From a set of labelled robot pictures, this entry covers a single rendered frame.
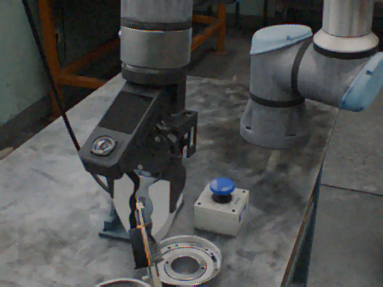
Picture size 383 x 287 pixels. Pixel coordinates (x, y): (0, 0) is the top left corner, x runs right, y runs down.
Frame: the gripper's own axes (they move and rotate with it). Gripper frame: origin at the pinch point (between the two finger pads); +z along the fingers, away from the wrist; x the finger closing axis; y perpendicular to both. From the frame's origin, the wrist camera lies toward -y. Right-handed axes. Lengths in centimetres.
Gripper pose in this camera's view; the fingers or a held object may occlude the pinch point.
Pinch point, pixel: (142, 232)
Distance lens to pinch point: 64.3
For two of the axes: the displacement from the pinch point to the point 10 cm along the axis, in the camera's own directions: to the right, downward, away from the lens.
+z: -0.5, 9.3, 3.7
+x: -9.3, -1.9, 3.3
